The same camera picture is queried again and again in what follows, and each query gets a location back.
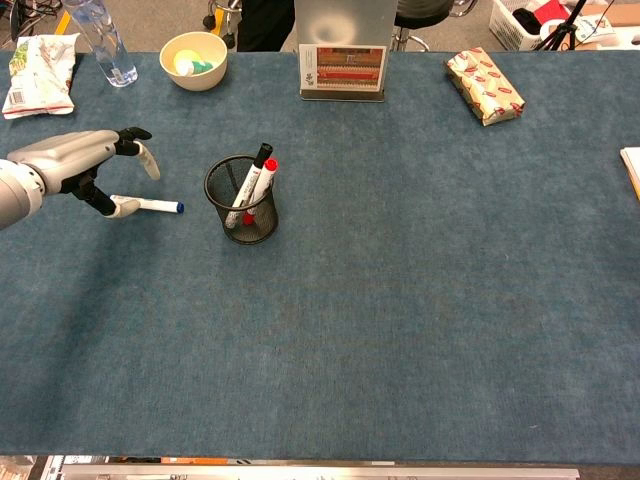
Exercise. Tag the chrome stool with castors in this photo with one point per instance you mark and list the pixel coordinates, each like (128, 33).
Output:
(228, 39)

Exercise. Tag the yellow ball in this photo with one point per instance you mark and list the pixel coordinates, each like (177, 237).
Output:
(187, 55)

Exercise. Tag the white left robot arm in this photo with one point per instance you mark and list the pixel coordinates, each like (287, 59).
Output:
(15, 195)

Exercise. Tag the cream round bowl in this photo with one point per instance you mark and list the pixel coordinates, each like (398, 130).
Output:
(200, 81)

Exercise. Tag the person in black trousers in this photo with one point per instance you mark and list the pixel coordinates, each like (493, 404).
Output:
(265, 25)

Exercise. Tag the white plastic basket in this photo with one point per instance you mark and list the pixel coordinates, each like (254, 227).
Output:
(505, 27)

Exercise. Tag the black seat chrome stool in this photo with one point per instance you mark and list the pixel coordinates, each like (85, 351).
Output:
(420, 10)

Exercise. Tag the brown cardboard box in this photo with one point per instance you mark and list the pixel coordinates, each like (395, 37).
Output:
(620, 12)

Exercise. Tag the aluminium profile rail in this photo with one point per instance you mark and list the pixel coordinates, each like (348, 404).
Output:
(300, 472)

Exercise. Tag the black cylindrical pen cup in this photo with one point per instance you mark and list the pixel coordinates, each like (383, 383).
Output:
(260, 236)

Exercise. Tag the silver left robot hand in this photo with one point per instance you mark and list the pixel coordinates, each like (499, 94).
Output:
(70, 155)

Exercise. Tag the white printed snack bag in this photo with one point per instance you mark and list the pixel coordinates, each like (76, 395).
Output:
(40, 80)

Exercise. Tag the red flat item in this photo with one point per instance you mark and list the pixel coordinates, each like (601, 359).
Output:
(550, 10)

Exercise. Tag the tan cardboard box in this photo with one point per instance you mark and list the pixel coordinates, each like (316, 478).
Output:
(345, 25)

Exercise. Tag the black tripod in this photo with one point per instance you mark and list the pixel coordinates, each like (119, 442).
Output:
(562, 31)

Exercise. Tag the small green white bottle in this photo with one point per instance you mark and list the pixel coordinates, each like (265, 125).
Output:
(202, 67)

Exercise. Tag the blue whiteboard marker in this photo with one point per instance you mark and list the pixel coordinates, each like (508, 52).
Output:
(160, 205)

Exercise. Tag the white bag blue print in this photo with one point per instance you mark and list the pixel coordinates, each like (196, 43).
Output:
(595, 27)

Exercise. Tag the blue felt table mat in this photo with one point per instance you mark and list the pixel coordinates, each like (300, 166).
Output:
(400, 250)

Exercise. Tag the red whiteboard marker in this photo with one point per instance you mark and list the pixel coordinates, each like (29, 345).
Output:
(265, 180)

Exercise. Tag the red print wrapped package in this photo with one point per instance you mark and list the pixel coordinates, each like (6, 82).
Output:
(485, 87)

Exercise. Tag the clear plastic water bottle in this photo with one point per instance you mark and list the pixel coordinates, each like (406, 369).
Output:
(112, 55)

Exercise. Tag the printed red pattern card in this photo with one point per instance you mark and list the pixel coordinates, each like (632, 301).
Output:
(345, 67)

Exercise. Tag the black whiteboard marker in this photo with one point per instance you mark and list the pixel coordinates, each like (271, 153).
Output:
(252, 177)

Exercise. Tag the black bag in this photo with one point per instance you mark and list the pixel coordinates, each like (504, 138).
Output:
(525, 20)

